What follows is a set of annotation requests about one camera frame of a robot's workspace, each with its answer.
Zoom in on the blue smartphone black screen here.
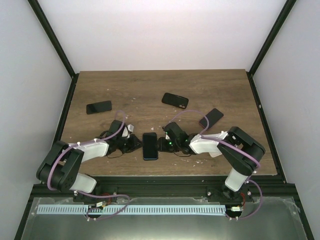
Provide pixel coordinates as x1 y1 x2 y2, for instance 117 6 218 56
142 132 158 161

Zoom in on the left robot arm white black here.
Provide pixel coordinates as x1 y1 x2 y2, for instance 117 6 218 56
36 120 142 202

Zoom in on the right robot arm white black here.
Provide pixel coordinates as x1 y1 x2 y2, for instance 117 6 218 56
157 122 266 202

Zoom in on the white phone case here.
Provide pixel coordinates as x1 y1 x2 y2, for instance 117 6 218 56
209 152 222 158

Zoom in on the black phone case top centre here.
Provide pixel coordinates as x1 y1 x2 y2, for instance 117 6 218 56
161 92 189 109

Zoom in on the red smartphone black screen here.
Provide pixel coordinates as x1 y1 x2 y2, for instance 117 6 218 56
199 108 224 129

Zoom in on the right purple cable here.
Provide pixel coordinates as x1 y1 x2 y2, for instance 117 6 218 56
169 109 263 221

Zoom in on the light blue slotted cable duct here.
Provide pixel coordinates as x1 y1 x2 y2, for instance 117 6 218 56
36 204 226 216

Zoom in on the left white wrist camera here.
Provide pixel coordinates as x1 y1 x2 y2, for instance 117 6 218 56
122 124 134 138

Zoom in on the black phone upper left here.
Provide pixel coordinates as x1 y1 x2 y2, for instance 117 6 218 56
86 100 112 115

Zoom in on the black aluminium frame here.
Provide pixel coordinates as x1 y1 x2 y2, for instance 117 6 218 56
15 0 314 240

